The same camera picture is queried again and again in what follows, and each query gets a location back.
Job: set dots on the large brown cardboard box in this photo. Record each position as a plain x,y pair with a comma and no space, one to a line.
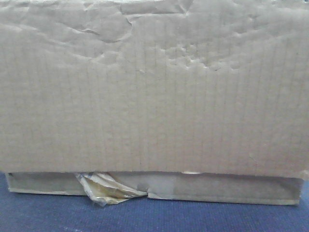
195,100

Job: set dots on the torn clear packing tape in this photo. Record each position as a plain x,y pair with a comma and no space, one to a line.
103,189

